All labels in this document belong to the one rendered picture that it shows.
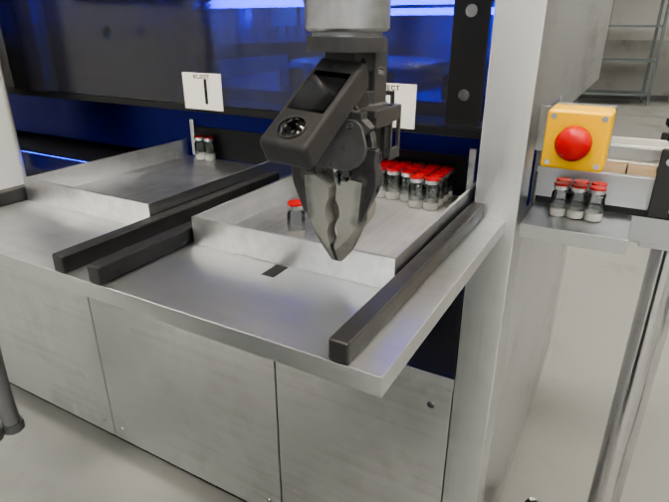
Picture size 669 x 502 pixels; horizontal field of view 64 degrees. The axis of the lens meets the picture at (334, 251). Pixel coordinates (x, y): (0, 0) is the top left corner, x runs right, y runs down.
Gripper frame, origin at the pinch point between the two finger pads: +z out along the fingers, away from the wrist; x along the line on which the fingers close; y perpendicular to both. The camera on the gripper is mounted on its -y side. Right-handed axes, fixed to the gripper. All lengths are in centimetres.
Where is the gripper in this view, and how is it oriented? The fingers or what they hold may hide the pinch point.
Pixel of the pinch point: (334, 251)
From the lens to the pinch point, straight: 53.5
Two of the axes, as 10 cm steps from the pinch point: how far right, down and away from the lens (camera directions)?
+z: 0.0, 9.2, 3.9
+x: -8.7, -1.9, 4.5
